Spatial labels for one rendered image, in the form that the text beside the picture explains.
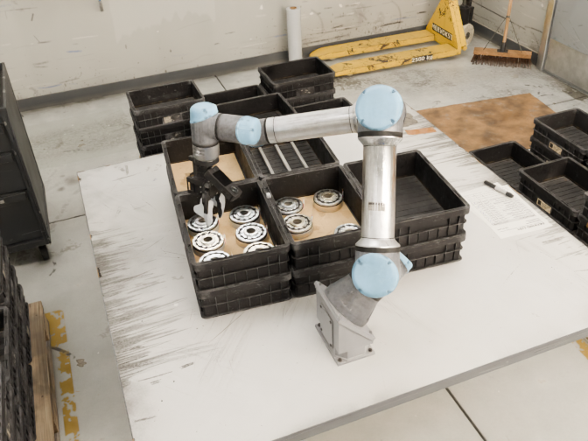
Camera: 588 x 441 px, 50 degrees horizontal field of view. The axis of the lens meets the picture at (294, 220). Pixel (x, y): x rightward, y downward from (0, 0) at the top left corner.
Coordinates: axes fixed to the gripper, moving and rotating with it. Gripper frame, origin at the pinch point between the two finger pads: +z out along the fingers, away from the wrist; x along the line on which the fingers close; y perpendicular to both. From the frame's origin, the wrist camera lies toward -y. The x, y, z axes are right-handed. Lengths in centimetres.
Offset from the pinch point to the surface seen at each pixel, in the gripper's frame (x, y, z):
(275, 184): -37.8, 1.8, 5.7
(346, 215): -41.6, -24.1, 12.8
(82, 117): -184, 256, 81
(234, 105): -144, 91, 28
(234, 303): 3.7, -7.6, 26.3
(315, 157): -73, 4, 10
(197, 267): 12.9, -1.8, 9.1
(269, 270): -3.9, -16.2, 15.6
